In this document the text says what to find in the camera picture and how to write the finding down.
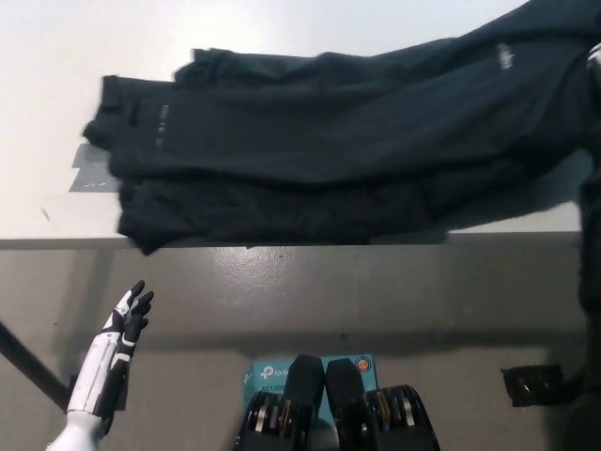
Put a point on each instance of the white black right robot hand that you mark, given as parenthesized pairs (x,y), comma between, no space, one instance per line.
(595,68)

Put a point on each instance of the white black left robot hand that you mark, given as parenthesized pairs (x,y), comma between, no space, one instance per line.
(110,347)

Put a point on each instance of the black Columbia jacket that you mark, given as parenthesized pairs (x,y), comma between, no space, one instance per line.
(328,150)

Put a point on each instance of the teal tp-link box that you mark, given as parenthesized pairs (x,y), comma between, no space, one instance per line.
(267,376)

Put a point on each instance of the grey tape patch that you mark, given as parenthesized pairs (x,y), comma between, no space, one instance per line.
(91,169)

